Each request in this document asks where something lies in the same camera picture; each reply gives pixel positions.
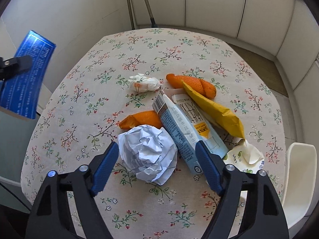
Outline long blue toothpaste box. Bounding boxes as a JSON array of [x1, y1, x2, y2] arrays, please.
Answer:
[[1, 30, 56, 119]]

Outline long orange peel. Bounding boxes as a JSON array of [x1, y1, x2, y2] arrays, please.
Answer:
[[166, 73, 217, 99]]

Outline white plastic trash bin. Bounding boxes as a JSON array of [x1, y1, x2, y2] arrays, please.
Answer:
[[281, 142, 317, 228]]

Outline white kitchen cabinets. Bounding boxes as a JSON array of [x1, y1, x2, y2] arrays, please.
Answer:
[[131, 0, 318, 144]]

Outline yellow snack wrapper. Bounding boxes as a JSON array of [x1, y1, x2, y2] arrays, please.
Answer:
[[182, 81, 245, 139]]

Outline light blue milk carton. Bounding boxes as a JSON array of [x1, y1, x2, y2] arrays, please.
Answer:
[[153, 89, 229, 174]]

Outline crumpled white paper ball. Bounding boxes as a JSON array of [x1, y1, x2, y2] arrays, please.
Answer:
[[118, 125, 177, 186]]

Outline small curled orange peel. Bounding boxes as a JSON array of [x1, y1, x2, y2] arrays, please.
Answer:
[[119, 110, 162, 129]]

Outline crumpled white tissue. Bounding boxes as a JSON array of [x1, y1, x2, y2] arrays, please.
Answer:
[[128, 73, 160, 93]]

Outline brown floor mat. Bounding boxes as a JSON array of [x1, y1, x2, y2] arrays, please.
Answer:
[[229, 44, 288, 97]]

